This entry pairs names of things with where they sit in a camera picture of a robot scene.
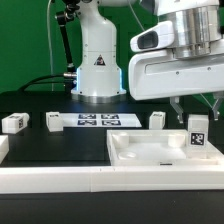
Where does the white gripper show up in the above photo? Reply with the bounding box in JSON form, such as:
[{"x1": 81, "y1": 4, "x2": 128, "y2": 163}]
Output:
[{"x1": 128, "y1": 44, "x2": 224, "y2": 123}]

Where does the white square table top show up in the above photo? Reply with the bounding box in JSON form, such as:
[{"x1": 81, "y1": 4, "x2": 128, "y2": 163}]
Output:
[{"x1": 107, "y1": 130, "x2": 224, "y2": 166}]

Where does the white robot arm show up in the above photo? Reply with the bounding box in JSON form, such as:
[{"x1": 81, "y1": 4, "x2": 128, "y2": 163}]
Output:
[{"x1": 66, "y1": 0, "x2": 224, "y2": 117}]

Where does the white sheet with tags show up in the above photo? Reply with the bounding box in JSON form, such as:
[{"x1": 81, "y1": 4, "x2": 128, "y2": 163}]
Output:
[{"x1": 61, "y1": 113, "x2": 141, "y2": 128}]

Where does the white U-shaped fence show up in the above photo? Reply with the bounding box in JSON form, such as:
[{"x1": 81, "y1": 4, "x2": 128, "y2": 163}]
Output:
[{"x1": 0, "y1": 136, "x2": 224, "y2": 194}]

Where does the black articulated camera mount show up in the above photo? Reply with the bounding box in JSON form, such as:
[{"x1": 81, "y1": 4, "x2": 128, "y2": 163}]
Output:
[{"x1": 54, "y1": 0, "x2": 81, "y2": 73}]

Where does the grey thin cable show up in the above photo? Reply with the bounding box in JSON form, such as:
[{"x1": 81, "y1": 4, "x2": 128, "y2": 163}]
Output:
[{"x1": 45, "y1": 0, "x2": 56, "y2": 93}]

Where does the black cable bundle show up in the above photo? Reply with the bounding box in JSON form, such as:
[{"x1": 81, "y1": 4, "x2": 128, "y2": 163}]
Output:
[{"x1": 18, "y1": 73, "x2": 78, "y2": 93}]

